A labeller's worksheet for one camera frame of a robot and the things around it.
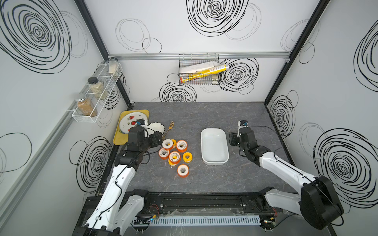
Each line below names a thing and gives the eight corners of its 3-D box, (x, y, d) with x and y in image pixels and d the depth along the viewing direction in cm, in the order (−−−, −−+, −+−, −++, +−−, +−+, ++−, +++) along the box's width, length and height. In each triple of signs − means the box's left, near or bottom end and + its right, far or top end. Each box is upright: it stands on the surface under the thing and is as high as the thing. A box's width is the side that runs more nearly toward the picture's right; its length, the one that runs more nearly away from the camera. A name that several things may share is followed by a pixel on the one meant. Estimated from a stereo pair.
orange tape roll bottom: (177, 177, 85) (176, 176, 83) (177, 166, 89) (177, 164, 87) (189, 177, 85) (189, 176, 83) (189, 166, 89) (189, 164, 87)
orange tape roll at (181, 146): (176, 153, 93) (176, 149, 88) (177, 145, 97) (176, 140, 92) (187, 153, 93) (187, 149, 88) (187, 145, 97) (187, 140, 93)
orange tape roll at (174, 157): (169, 163, 88) (168, 161, 86) (170, 153, 93) (169, 151, 90) (179, 163, 88) (179, 161, 86) (180, 153, 93) (179, 151, 90)
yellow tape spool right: (182, 162, 90) (182, 161, 88) (183, 153, 94) (183, 152, 92) (192, 162, 90) (192, 161, 88) (192, 153, 94) (192, 152, 92)
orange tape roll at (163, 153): (157, 156, 93) (156, 154, 91) (162, 148, 96) (161, 146, 94) (166, 160, 91) (165, 159, 89) (170, 152, 94) (170, 150, 92)
